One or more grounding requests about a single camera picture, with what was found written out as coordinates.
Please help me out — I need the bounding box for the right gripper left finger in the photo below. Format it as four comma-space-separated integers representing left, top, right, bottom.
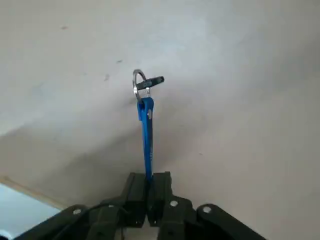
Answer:
14, 171, 148, 240

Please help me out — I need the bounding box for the key with blue strap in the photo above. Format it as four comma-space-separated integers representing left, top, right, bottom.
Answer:
132, 69, 166, 187

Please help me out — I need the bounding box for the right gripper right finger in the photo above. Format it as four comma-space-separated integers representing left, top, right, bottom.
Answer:
147, 170, 266, 240

